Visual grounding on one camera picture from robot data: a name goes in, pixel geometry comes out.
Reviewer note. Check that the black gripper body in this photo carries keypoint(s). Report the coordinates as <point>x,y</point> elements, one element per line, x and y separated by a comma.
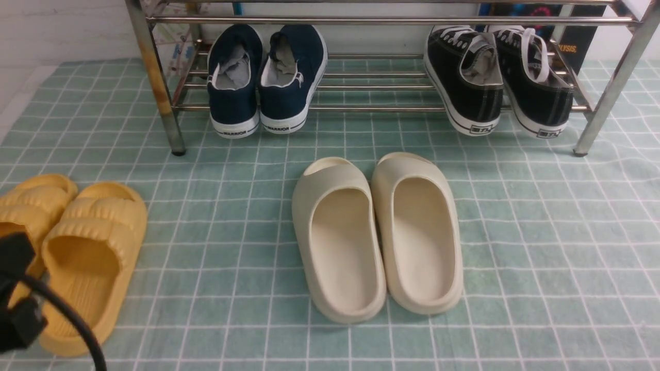
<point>21,320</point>

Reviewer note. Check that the navy slip-on shoe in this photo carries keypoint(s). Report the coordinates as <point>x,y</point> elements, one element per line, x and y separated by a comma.
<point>290,75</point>
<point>234,61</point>

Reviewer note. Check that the blue pole behind rack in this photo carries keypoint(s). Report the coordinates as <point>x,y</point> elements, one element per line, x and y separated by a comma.
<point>237,8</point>

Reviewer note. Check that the metal shoe rack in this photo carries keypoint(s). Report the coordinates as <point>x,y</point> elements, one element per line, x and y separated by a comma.
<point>641,27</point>

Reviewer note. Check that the black box behind rack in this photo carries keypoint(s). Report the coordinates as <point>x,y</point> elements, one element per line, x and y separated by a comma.
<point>574,41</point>

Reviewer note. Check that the right yellow slide slipper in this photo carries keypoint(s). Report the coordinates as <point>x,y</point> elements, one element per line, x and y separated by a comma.
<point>91,253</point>

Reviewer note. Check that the yellow slide slipper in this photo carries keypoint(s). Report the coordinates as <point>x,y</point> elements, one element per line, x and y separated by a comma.
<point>91,253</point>
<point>34,207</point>

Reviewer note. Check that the left yellow slide slipper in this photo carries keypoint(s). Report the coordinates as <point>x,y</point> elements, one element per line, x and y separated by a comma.
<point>34,207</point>

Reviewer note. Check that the left cream slide slipper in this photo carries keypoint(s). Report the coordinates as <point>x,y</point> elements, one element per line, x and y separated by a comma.
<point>334,223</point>

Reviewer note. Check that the cream slide slipper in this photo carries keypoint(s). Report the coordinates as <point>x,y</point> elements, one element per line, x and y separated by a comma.
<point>419,229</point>
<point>334,223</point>

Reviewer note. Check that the white printed bag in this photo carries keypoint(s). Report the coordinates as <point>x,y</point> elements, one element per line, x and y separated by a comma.
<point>174,41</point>

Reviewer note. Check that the right cream slide slipper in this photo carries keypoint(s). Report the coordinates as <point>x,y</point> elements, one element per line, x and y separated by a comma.
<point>419,229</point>

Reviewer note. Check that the left black canvas sneaker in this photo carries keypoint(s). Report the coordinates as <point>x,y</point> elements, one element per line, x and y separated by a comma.
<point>463,65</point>

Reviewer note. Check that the black canvas sneaker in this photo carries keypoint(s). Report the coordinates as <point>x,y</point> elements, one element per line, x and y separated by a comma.
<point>463,65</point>
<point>541,100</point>

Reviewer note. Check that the green checkered floor mat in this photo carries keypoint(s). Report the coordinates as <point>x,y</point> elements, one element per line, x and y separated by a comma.
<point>560,253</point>

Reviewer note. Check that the right black canvas sneaker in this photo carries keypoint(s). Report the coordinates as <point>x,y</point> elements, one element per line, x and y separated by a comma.
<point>541,100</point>

